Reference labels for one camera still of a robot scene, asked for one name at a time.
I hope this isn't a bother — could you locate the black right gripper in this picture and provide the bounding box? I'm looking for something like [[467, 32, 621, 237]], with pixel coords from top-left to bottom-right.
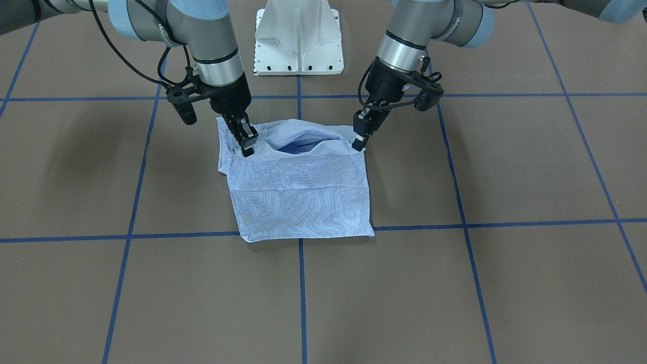
[[166, 71, 258, 157]]

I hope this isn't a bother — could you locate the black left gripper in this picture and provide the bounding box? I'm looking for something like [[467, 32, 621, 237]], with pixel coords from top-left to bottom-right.
[[352, 56, 444, 151]]

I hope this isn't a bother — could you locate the light blue striped shirt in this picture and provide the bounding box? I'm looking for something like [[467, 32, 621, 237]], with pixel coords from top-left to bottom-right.
[[217, 118, 375, 243]]

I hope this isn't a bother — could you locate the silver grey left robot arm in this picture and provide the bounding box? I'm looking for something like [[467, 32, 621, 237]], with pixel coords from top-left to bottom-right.
[[353, 1, 511, 151]]

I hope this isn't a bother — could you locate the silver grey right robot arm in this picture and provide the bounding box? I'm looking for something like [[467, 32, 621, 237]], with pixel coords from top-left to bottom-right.
[[1, 1, 257, 157]]

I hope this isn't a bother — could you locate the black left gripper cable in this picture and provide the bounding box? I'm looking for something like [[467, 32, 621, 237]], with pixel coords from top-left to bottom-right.
[[357, 56, 443, 114]]

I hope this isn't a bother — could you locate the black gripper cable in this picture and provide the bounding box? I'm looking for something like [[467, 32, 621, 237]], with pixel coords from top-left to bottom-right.
[[357, 56, 443, 114], [88, 0, 193, 86]]

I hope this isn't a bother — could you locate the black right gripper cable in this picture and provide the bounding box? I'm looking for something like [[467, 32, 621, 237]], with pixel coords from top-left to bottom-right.
[[88, 0, 193, 86]]

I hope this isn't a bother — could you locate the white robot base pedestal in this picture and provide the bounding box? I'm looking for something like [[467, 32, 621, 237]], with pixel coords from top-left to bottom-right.
[[254, 1, 345, 76]]

